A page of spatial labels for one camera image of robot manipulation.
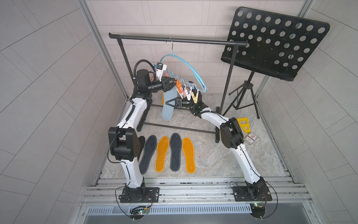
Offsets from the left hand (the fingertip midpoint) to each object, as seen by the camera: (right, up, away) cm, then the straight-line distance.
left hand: (177, 81), depth 76 cm
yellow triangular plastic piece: (+47, -26, +25) cm, 59 cm away
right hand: (-6, -13, +9) cm, 17 cm away
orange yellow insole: (+6, -42, +11) cm, 44 cm away
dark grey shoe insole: (-19, -40, +12) cm, 45 cm away
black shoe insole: (-25, -37, +15) cm, 47 cm away
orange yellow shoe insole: (-11, -40, +11) cm, 43 cm away
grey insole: (-2, -37, +14) cm, 40 cm away
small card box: (+47, -35, +15) cm, 61 cm away
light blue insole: (-6, -16, +7) cm, 19 cm away
